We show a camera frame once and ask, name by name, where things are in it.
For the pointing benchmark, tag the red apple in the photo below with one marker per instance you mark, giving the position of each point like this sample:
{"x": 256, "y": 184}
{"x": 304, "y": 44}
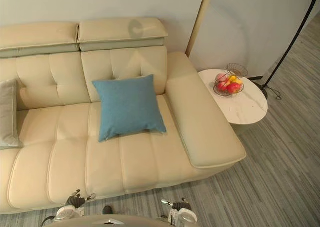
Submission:
{"x": 222, "y": 86}
{"x": 233, "y": 88}

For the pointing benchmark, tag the robot silver torso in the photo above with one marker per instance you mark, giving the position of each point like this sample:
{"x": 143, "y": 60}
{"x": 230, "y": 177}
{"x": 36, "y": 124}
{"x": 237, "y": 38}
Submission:
{"x": 100, "y": 223}

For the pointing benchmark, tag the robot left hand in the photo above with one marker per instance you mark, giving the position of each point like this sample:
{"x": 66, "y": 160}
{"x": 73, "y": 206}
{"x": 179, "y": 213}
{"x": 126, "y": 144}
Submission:
{"x": 75, "y": 202}

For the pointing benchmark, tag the beige vertical wall trim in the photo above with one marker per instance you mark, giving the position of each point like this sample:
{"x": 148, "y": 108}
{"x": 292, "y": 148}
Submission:
{"x": 200, "y": 19}

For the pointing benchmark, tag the orange fruit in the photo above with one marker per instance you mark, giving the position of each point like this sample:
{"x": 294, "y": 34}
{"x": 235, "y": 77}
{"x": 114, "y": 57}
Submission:
{"x": 239, "y": 82}

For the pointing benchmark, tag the robot left dark foot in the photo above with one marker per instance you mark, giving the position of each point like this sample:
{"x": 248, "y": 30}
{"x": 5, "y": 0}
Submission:
{"x": 107, "y": 210}

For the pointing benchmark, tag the pale pink apple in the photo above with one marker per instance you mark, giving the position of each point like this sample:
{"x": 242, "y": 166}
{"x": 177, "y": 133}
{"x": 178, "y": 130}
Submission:
{"x": 221, "y": 77}

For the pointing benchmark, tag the white marble oval side table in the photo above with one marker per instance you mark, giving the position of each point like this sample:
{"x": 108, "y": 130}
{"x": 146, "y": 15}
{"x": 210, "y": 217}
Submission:
{"x": 250, "y": 107}

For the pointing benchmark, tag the light grey square cushion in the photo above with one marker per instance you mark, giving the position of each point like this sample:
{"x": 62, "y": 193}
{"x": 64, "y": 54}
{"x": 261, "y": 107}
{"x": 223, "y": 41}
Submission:
{"x": 8, "y": 112}

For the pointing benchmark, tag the black floor lamp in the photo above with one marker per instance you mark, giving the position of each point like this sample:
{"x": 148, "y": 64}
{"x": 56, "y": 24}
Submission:
{"x": 268, "y": 92}

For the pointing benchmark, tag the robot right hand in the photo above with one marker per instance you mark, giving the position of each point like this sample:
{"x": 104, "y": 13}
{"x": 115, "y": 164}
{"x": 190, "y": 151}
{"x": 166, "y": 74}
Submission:
{"x": 181, "y": 205}

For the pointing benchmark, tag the blue square cushion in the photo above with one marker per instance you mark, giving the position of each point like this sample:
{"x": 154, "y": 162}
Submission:
{"x": 127, "y": 107}

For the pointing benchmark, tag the cream leather sofa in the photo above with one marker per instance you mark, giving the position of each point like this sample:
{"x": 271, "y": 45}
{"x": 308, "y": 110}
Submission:
{"x": 75, "y": 162}

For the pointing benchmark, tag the yellow fruit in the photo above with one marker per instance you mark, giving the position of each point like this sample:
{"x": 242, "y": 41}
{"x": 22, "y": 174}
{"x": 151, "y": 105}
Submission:
{"x": 232, "y": 79}

